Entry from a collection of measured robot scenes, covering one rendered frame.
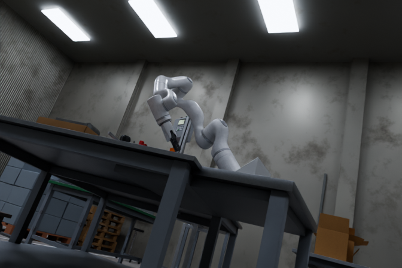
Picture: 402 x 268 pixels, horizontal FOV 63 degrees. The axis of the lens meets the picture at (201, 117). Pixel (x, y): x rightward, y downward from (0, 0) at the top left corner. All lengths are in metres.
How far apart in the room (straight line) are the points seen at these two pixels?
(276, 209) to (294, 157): 5.66
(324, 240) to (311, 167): 3.50
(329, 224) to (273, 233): 2.21
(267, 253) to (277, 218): 0.12
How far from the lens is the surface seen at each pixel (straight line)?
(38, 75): 10.92
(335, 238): 3.42
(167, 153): 1.28
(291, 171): 6.81
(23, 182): 5.79
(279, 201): 1.26
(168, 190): 1.27
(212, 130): 2.08
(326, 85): 7.55
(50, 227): 6.04
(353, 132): 6.85
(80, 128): 1.53
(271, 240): 1.24
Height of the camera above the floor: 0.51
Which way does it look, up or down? 22 degrees up
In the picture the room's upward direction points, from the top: 17 degrees clockwise
